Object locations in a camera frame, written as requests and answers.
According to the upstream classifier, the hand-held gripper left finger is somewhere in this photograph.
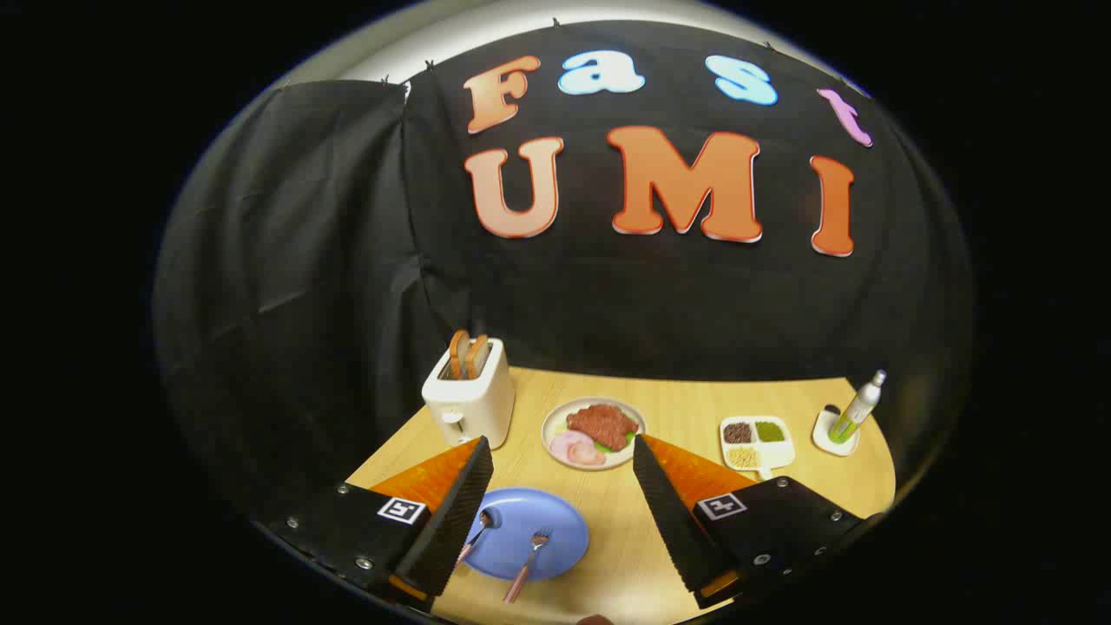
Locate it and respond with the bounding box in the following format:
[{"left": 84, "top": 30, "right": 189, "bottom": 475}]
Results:
[{"left": 265, "top": 437, "right": 496, "bottom": 609}]

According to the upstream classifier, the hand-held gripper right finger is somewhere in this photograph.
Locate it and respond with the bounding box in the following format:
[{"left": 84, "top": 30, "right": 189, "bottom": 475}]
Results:
[{"left": 631, "top": 434, "right": 869, "bottom": 610}]

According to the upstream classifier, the spoon with red checked handle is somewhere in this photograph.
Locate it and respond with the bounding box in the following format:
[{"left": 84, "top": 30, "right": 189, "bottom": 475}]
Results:
[{"left": 457, "top": 510, "right": 503, "bottom": 569}]

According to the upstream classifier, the fork with red checked handle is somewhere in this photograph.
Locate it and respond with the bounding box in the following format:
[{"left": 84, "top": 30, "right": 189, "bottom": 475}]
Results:
[{"left": 503, "top": 528, "right": 553, "bottom": 604}]

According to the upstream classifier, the blue plate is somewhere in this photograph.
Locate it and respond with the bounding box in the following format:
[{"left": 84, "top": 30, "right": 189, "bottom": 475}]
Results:
[{"left": 458, "top": 487, "right": 591, "bottom": 582}]

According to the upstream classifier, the white toaster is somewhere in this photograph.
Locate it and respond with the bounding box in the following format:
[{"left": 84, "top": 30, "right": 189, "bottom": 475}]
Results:
[{"left": 421, "top": 337, "right": 517, "bottom": 451}]

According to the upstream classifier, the brown meat steak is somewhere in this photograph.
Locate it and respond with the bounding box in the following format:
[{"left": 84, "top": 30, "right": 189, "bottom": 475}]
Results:
[{"left": 566, "top": 403, "right": 640, "bottom": 452}]

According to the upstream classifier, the white divided tray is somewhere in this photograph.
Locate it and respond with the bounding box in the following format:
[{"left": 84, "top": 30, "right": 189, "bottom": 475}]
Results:
[{"left": 719, "top": 415, "right": 797, "bottom": 481}]

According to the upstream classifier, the pale pink ham slice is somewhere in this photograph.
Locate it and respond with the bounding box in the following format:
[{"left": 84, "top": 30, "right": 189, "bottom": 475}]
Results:
[{"left": 549, "top": 431, "right": 595, "bottom": 464}]

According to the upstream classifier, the round beige plate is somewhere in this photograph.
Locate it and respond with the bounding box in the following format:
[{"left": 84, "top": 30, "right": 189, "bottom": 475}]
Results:
[{"left": 541, "top": 397, "right": 648, "bottom": 472}]

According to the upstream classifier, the white square coaster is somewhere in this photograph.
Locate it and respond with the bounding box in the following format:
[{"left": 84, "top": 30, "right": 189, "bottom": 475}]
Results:
[{"left": 812, "top": 405, "right": 862, "bottom": 457}]

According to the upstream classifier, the silver green bottle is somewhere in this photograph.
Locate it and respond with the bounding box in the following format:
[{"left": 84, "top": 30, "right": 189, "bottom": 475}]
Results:
[{"left": 827, "top": 369, "right": 888, "bottom": 445}]

